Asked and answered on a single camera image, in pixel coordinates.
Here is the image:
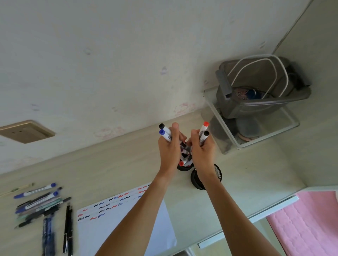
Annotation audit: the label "person's left hand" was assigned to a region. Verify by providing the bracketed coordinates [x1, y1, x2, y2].
[158, 122, 187, 180]

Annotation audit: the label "person's right hand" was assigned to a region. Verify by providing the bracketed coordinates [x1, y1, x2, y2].
[190, 129, 218, 183]

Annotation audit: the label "pile of assorted pens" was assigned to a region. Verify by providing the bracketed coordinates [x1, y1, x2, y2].
[178, 141, 195, 168]

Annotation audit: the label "white paper sheet with squiggles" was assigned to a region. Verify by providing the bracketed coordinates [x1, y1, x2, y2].
[76, 182, 177, 256]

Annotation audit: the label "black gel pen clear grip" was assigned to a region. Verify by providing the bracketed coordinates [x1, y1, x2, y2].
[16, 186, 63, 209]

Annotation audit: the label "black slim pen silver tip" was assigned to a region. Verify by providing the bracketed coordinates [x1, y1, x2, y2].
[67, 208, 74, 256]
[62, 203, 72, 255]

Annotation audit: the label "blue slim pen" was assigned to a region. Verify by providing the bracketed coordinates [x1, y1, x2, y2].
[46, 213, 57, 256]

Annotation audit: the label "black click pen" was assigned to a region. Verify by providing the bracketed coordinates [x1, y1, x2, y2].
[14, 205, 60, 229]

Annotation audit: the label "person's left forearm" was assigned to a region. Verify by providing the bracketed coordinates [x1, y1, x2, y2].
[95, 171, 175, 256]

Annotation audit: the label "person's right forearm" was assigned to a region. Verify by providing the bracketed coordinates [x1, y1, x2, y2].
[203, 171, 283, 256]

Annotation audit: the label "pink round item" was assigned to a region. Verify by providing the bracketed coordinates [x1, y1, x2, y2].
[236, 117, 261, 142]

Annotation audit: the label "light wooden table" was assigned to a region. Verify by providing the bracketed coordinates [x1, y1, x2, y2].
[0, 112, 338, 256]

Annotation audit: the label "clear acrylic rack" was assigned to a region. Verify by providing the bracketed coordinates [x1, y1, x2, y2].
[200, 86, 300, 155]

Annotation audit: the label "pink mattress sheet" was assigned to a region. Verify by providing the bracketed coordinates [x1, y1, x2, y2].
[266, 190, 338, 256]

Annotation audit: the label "paper-wrapped chopsticks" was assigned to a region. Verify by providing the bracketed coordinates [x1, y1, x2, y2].
[0, 183, 35, 196]

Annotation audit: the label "thin white cable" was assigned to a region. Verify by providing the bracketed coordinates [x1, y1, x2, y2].
[227, 54, 290, 98]

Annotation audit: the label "gold wall socket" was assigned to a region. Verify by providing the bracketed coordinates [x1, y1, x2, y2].
[0, 120, 56, 144]

